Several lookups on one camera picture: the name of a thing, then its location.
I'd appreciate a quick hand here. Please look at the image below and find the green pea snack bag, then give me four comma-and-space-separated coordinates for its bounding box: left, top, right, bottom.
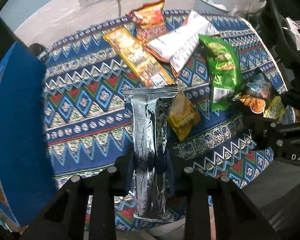
199, 34, 242, 112

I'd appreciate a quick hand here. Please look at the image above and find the silver foil snack bag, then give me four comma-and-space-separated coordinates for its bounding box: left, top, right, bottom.
123, 85, 178, 222

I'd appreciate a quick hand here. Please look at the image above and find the orange white snack bag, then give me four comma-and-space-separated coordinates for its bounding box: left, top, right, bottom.
144, 10, 220, 77

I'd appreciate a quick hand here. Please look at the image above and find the long yellow snack pack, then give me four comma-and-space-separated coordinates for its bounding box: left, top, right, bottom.
103, 27, 174, 87

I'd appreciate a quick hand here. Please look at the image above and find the red orange fries bag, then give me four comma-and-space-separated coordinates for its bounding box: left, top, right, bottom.
125, 0, 167, 43

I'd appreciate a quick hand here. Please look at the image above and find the black cartoon snack bag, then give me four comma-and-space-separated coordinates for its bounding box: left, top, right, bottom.
232, 69, 285, 120

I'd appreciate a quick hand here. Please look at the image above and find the blue cardboard box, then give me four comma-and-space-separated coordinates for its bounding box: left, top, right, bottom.
0, 42, 57, 226

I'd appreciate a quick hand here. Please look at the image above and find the small yellow snack pack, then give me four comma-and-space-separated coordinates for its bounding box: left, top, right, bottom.
167, 93, 200, 141

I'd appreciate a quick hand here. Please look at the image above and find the patterned blue table cloth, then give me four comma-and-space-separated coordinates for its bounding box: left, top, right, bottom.
43, 17, 273, 187

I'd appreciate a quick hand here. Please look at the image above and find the pale blue waste bin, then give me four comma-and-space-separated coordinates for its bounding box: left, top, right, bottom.
193, 0, 230, 14

